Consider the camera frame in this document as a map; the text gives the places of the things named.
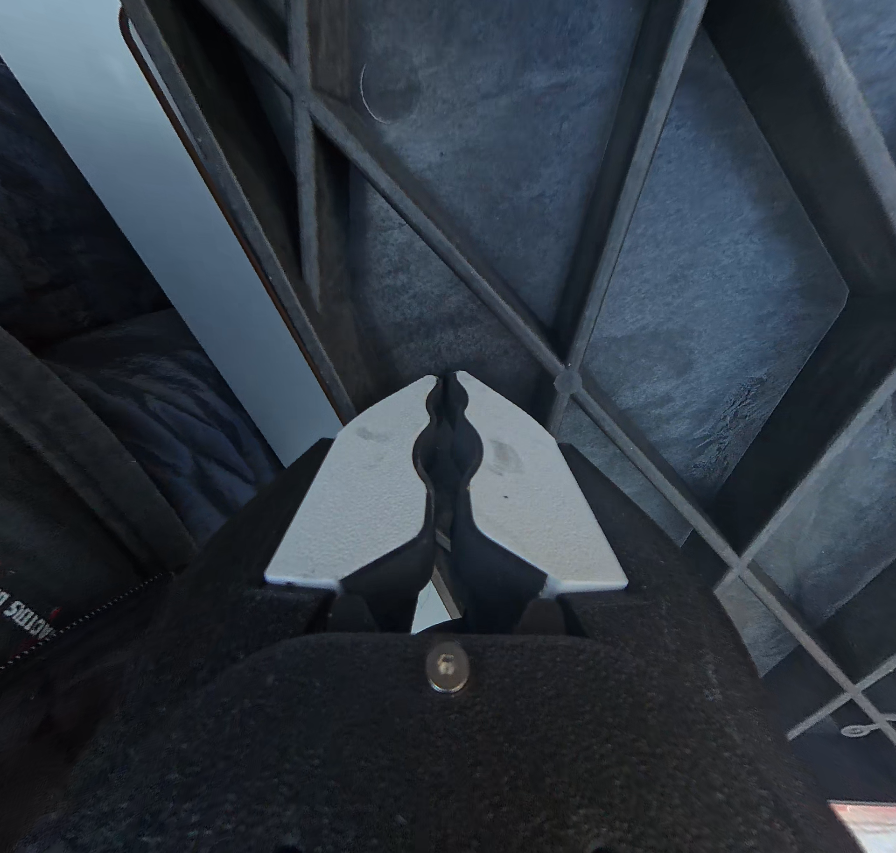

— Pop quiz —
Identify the brown metal desk frame rod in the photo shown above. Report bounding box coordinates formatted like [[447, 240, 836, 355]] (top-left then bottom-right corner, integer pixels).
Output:
[[118, 7, 338, 416]]

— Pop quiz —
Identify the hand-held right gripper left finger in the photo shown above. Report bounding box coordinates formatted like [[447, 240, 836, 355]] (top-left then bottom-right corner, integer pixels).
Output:
[[265, 375, 447, 634]]

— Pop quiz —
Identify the pale plastic sheet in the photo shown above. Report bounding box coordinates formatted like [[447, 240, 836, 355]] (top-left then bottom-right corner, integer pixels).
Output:
[[828, 800, 896, 853]]

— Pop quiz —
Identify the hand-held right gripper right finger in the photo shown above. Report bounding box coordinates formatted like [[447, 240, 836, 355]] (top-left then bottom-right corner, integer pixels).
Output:
[[448, 371, 629, 634]]

